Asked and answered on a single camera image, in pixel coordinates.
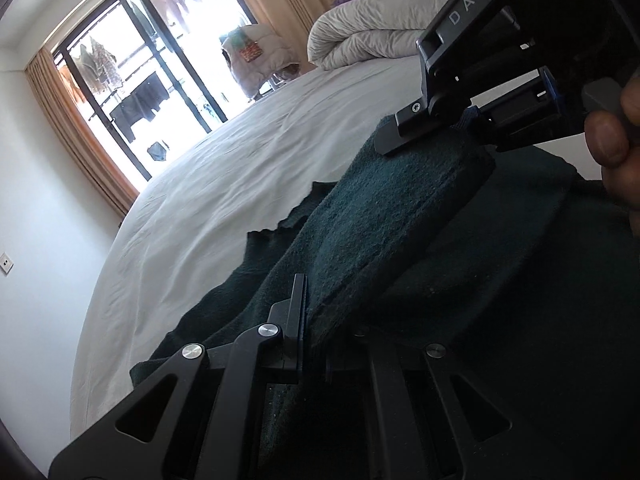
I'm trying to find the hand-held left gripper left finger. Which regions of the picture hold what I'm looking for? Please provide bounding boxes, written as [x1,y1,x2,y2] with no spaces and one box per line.
[47,274,308,480]

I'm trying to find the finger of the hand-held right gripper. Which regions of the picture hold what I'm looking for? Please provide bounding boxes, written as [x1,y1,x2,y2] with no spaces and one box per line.
[374,94,473,157]
[469,66,588,154]

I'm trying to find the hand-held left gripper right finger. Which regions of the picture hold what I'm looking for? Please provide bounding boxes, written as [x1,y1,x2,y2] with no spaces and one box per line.
[325,327,531,480]

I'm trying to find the dark green knit sweater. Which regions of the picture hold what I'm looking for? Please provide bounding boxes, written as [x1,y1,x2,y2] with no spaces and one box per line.
[130,114,640,480]

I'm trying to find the person's right hand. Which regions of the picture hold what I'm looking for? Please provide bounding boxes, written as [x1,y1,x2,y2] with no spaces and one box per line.
[582,72,640,237]

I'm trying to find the folded beige duvet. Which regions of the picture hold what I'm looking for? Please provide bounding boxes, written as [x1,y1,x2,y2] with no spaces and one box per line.
[306,0,466,72]

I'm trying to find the bed with white sheet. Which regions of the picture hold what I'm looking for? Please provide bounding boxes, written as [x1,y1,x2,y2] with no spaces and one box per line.
[70,52,606,441]

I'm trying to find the white quilt on drying rack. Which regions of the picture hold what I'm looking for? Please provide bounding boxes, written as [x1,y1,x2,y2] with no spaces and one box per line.
[220,22,302,100]

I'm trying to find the black framed glass sliding door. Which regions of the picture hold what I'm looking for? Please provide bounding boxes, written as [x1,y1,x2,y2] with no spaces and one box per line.
[52,0,266,181]

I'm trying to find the hanging black garment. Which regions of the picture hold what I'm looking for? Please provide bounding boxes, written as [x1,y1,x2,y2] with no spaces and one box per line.
[109,72,172,142]

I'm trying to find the hanging patterned garments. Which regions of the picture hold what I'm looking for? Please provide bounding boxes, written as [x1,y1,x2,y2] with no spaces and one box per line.
[69,36,127,97]

